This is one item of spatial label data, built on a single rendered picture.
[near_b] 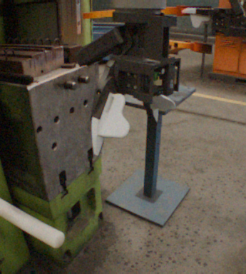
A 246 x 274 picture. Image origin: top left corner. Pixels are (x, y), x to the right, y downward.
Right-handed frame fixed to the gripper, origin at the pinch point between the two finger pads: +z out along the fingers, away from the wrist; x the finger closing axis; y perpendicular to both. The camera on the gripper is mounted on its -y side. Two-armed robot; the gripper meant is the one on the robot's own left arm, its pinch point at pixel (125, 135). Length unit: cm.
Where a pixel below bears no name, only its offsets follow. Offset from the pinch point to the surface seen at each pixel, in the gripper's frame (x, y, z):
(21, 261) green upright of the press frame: -7, -60, 88
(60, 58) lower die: 27, -54, -2
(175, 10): 45, -18, -19
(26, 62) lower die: 11, -50, -4
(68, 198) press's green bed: 18, -46, 53
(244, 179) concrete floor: 138, -3, 93
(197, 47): 82, -28, -2
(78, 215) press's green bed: 27, -53, 75
